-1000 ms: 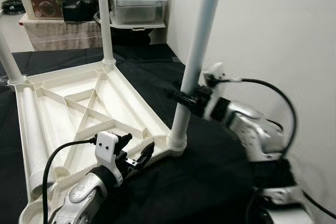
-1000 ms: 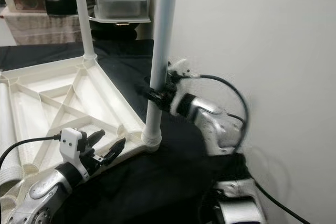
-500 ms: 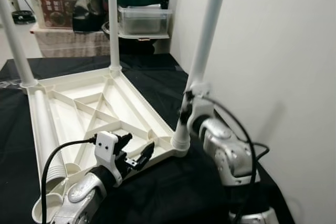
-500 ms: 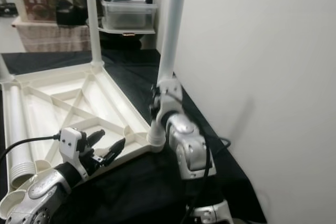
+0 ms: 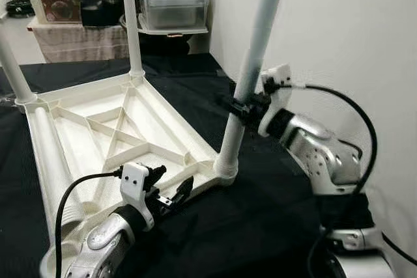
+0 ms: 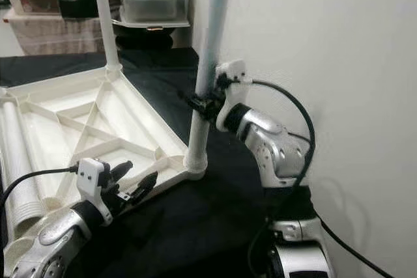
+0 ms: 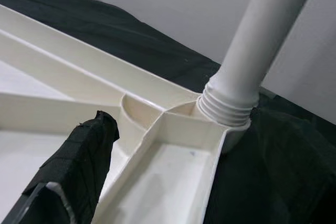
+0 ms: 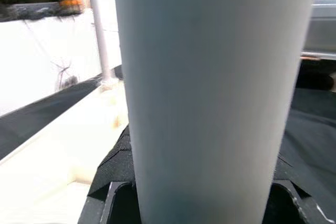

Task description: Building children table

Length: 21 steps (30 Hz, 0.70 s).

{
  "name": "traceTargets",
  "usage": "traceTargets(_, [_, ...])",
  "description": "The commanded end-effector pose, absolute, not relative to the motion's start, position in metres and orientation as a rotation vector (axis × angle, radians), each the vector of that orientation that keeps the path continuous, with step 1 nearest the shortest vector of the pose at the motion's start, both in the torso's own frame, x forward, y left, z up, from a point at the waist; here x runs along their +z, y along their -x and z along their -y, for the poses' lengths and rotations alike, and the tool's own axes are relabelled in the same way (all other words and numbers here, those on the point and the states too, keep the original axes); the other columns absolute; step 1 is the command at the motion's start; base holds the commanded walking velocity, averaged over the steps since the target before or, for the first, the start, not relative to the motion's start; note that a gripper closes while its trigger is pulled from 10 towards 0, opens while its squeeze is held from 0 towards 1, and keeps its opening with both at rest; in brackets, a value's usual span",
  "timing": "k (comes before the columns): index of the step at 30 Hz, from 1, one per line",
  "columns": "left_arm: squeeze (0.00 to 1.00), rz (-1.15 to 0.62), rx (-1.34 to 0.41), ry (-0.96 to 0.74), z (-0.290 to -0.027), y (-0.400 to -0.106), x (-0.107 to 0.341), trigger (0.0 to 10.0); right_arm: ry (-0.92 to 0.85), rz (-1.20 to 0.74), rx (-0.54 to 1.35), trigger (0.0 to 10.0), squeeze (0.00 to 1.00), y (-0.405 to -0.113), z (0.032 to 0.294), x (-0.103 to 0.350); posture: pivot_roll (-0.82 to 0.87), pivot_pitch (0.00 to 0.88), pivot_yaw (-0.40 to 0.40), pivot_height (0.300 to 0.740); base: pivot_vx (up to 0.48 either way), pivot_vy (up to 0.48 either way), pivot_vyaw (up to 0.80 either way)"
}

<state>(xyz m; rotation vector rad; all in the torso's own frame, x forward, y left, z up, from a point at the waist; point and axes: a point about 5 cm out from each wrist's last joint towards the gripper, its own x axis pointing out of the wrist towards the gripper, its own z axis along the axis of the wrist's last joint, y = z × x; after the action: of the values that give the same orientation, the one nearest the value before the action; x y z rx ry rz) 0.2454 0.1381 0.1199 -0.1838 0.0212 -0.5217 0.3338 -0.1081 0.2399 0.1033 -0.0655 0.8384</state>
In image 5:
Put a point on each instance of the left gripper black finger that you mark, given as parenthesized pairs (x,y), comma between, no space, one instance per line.
(156,172)
(182,188)

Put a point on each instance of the white plastic table top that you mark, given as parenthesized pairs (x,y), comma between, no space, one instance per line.
(176,148)

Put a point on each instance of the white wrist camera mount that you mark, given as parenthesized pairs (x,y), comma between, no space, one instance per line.
(280,83)
(135,183)

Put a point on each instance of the beige patterned cloth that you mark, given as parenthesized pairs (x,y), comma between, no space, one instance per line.
(78,43)

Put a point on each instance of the white plastic table leg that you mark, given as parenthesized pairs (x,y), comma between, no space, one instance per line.
(132,24)
(260,30)
(14,69)
(55,161)

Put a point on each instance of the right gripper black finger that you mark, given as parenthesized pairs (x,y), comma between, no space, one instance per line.
(227,101)
(238,114)

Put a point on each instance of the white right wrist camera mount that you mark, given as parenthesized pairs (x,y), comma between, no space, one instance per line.
(280,83)

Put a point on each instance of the black tablecloth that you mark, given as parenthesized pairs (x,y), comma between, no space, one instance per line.
(273,206)

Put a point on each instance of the clear plastic bag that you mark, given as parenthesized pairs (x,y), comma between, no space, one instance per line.
(6,99)

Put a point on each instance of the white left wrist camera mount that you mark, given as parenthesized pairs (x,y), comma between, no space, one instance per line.
(135,183)

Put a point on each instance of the clear lidded plastic container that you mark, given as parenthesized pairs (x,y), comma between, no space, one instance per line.
(176,11)

